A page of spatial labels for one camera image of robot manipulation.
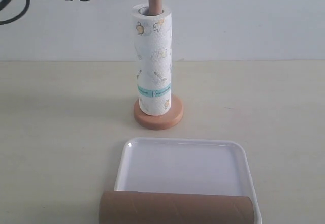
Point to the wooden paper towel holder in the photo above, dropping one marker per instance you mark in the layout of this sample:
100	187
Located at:
175	113

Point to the white plastic tray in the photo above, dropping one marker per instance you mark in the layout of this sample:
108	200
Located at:
186	166

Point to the brown cardboard tube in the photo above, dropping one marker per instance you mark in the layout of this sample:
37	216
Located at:
141	207

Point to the printed white paper towel roll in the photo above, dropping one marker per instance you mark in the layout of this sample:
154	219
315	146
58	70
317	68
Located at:
153	47

